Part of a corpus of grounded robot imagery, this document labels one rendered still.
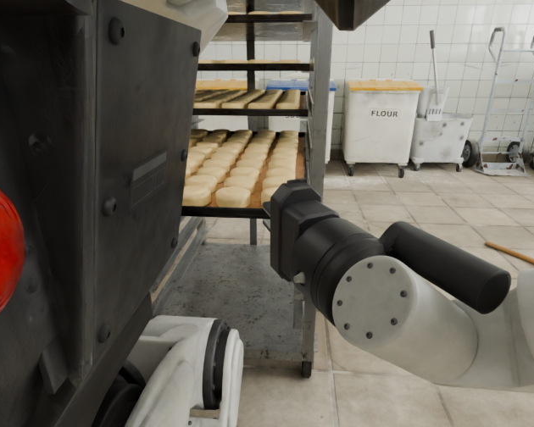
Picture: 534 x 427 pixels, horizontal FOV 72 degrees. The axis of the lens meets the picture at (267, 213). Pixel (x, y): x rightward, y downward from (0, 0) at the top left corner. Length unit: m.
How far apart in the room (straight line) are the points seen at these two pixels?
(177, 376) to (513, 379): 0.26
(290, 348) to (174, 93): 0.94
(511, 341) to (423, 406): 0.91
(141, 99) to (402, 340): 0.20
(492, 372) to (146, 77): 0.29
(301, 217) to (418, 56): 3.50
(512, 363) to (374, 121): 2.86
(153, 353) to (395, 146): 2.91
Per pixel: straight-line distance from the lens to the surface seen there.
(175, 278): 1.25
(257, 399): 1.16
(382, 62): 3.76
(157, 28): 0.17
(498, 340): 0.33
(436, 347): 0.28
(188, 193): 0.54
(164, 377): 0.36
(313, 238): 0.35
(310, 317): 0.99
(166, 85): 0.19
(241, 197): 0.52
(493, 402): 1.31
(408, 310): 0.25
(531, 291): 0.26
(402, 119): 3.15
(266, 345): 1.09
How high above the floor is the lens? 0.87
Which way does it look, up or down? 22 degrees down
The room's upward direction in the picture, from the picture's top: straight up
